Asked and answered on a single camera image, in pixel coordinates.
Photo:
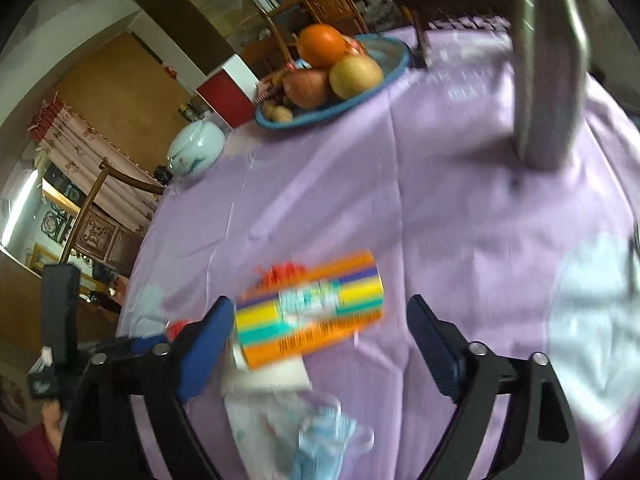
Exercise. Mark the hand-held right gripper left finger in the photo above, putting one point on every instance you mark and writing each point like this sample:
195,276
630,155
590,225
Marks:
210,345

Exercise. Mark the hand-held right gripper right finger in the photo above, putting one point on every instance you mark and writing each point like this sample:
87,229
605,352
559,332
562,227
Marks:
435,350

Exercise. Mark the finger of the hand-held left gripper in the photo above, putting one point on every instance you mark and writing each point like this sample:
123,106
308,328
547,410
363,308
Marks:
142,345

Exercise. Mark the striped tissue packet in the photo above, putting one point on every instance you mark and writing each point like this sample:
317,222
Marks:
310,310

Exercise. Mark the blue face mask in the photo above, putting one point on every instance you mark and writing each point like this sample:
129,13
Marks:
320,445

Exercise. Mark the person's left hand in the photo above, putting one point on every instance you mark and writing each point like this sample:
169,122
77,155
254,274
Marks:
51,420

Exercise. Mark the white crumpled tissue paper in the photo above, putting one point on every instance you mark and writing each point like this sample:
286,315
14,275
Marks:
272,377

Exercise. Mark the white plastic wrapper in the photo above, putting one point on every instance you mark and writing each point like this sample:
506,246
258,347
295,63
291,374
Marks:
255,420

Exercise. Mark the carved wooden chair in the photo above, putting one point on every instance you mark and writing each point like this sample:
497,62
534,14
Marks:
100,230

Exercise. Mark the red fringed wrapper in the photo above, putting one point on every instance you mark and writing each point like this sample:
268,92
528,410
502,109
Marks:
280,274

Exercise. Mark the floral pink curtain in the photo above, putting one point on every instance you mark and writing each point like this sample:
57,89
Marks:
75,145

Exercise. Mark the white ceramic lidded jar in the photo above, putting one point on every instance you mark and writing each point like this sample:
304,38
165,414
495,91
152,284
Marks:
195,150

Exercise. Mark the walnut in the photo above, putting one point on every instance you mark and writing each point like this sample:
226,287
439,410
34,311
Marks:
282,114
270,108

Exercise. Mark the red box with white top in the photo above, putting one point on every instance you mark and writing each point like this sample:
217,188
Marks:
227,95

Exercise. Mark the red snack packet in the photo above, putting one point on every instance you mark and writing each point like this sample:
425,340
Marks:
272,87

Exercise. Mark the red apple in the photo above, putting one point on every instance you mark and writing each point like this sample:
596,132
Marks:
307,87

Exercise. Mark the yellow apple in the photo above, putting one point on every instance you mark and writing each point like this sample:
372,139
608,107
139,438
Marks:
355,77

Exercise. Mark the blue fruit plate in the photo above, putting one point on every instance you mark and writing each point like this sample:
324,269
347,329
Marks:
385,67

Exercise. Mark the stainless steel bottle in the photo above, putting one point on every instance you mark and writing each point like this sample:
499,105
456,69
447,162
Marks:
545,85

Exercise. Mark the orange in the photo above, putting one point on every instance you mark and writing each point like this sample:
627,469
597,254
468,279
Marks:
322,45

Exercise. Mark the glass door cabinet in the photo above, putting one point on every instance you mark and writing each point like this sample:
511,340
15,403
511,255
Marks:
210,0

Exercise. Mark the round embroidered table screen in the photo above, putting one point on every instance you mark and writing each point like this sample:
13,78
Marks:
440,0

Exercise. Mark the wooden armchair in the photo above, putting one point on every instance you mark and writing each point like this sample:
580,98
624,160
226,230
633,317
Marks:
330,7

